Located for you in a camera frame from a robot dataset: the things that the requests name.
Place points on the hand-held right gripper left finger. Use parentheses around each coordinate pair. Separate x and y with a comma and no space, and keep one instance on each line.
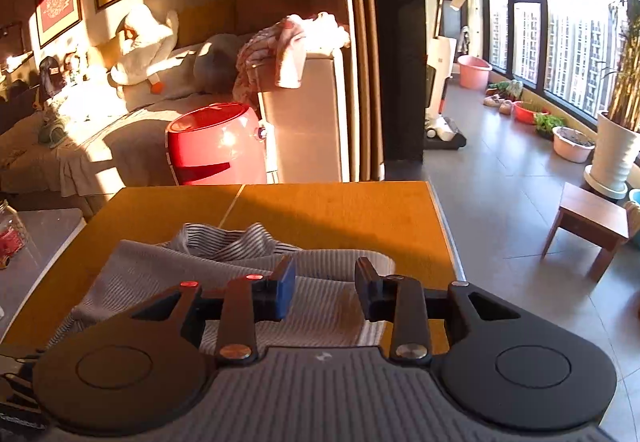
(285,294)

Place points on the green potted herbs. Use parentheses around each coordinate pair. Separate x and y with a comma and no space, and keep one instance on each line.
(547,123)

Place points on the tall bamboo plant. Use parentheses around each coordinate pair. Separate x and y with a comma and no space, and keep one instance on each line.
(627,62)

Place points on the pale pink basin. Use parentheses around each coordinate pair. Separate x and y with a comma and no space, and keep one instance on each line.
(572,146)

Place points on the brown wooden stool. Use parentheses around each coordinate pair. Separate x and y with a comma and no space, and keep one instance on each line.
(592,217)

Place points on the glass aquarium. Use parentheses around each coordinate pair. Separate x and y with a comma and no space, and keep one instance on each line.
(11,44)

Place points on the pink clothes pile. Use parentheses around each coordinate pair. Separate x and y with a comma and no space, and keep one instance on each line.
(290,47)

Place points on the white ribbed plant pot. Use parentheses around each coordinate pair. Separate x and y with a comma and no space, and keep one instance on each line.
(612,152)

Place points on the grey striped garment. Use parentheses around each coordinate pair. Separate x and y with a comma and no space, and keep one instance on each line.
(150,272)

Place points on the white goose plush toy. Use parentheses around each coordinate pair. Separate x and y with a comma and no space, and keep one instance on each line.
(142,49)

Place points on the white upright floor washer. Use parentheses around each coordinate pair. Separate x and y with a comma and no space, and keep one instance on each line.
(440,72)

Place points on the pink plastic tub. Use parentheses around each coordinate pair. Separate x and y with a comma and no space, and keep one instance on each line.
(474,72)

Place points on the red round appliance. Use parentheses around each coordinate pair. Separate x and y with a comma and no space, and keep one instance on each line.
(215,147)

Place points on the beige curtain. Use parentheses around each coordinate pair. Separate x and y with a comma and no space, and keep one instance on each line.
(362,47)

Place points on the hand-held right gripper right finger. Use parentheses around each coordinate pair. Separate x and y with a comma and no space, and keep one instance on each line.
(366,294)

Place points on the white cabinet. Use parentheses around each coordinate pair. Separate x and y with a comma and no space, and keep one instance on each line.
(305,122)

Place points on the grey cushion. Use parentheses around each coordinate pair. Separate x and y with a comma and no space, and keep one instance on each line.
(217,64)

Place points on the small dolls group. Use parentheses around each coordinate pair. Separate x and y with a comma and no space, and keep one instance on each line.
(62,72)

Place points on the beige sofa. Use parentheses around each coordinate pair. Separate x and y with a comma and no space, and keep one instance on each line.
(100,142)

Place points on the pair of shoes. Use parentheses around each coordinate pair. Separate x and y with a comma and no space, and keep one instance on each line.
(497,103)

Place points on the green cloth bundle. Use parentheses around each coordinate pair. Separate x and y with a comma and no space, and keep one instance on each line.
(51,132)

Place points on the green leafy vegetables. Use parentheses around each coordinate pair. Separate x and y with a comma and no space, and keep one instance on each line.
(507,88)

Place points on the glass jar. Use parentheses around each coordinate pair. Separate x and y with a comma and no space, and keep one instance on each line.
(11,232)

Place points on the red plastic basin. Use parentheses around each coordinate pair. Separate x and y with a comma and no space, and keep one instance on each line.
(527,113)

